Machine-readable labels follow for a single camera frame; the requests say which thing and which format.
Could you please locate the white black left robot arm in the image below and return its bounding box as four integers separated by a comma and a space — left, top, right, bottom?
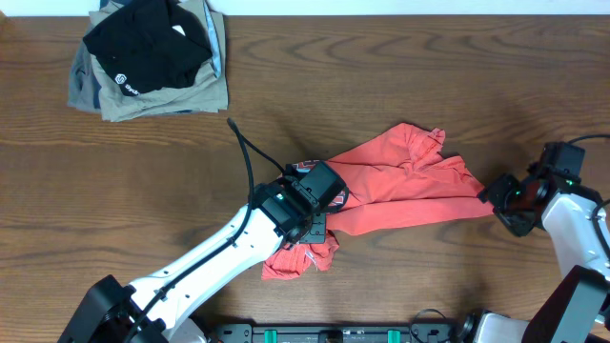
59, 180, 349, 342

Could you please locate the red soccer t-shirt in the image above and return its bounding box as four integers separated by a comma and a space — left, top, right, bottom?
261, 123, 492, 280

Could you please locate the black folded garment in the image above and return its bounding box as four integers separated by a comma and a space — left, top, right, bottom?
83, 0, 213, 97

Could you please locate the light blue folded garment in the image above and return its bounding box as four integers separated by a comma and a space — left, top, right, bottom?
203, 0, 222, 78

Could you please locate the khaki folded garment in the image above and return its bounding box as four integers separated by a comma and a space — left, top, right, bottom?
91, 0, 229, 122

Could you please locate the grey folded garment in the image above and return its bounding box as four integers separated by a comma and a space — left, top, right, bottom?
68, 43, 101, 113

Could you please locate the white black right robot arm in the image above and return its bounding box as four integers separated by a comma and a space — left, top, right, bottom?
456, 172, 609, 343

